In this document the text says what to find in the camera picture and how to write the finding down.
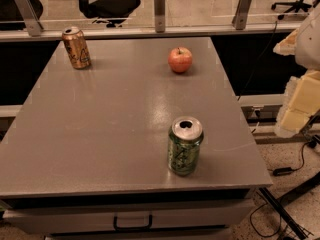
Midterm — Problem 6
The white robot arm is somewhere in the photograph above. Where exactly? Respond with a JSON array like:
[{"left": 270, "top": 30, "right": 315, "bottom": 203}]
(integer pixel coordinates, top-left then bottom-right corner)
[{"left": 273, "top": 6, "right": 320, "bottom": 138}]

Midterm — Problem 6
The black floor cable loop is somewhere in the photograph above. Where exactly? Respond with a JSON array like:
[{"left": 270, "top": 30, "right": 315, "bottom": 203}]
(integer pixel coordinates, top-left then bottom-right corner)
[{"left": 249, "top": 202, "right": 284, "bottom": 239}]

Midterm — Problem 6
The metal rail bracket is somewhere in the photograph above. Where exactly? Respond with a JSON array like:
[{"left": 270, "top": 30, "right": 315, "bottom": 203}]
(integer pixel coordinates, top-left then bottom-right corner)
[
  {"left": 154, "top": 0, "right": 165, "bottom": 33},
  {"left": 14, "top": 0, "right": 43, "bottom": 37},
  {"left": 232, "top": 0, "right": 252, "bottom": 30}
]

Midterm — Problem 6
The red apple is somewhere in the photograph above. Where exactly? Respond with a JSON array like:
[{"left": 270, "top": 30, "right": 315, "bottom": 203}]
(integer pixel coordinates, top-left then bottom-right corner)
[{"left": 168, "top": 47, "right": 193, "bottom": 73}]

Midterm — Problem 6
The grey cabinet drawer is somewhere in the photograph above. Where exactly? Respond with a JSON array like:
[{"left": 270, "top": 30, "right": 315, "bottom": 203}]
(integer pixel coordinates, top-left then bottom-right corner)
[{"left": 4, "top": 199, "right": 253, "bottom": 235}]

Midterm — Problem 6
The black power adapter with cable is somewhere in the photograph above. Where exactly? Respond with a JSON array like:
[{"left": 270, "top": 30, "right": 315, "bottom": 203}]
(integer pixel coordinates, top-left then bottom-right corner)
[{"left": 272, "top": 141, "right": 313, "bottom": 177}]

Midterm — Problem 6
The gold soda can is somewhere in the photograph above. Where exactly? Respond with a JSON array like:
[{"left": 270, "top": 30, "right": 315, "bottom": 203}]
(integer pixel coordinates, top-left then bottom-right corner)
[{"left": 62, "top": 26, "right": 91, "bottom": 69}]

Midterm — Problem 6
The black drawer handle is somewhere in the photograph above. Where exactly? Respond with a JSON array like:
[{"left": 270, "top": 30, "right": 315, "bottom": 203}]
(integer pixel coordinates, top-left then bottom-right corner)
[{"left": 113, "top": 215, "right": 153, "bottom": 232}]

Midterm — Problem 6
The left metal rail bracket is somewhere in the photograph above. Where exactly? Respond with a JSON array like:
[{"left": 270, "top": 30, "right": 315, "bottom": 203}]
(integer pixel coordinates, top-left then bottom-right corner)
[{"left": 14, "top": 0, "right": 43, "bottom": 37}]

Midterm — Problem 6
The right metal rail bracket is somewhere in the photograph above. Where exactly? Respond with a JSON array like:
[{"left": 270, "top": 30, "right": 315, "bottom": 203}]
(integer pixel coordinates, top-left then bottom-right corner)
[{"left": 232, "top": 0, "right": 252, "bottom": 30}]

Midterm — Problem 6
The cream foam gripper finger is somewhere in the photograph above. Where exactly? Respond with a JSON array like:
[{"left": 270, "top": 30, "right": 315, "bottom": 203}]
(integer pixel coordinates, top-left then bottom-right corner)
[
  {"left": 273, "top": 29, "right": 299, "bottom": 56},
  {"left": 274, "top": 70, "right": 320, "bottom": 138}
]

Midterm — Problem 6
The green soda can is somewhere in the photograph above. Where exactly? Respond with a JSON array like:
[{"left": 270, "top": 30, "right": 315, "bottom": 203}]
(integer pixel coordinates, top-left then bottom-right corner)
[{"left": 168, "top": 116, "right": 204, "bottom": 176}]

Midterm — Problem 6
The middle metal rail bracket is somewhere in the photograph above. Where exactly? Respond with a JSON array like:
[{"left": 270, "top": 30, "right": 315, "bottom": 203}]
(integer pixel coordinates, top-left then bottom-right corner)
[{"left": 154, "top": 0, "right": 165, "bottom": 33}]

